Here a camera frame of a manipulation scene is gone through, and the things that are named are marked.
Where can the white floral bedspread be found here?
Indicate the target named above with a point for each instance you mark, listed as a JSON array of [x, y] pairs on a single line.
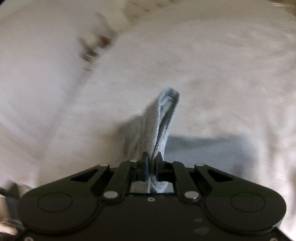
[[73, 72]]

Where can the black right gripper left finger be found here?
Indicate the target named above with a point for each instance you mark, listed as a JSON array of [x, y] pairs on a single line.
[[73, 201]]

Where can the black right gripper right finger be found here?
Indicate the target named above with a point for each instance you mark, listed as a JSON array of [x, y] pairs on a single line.
[[231, 202]]

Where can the grey speckled sweatpants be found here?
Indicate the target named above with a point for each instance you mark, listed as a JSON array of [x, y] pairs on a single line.
[[149, 132]]

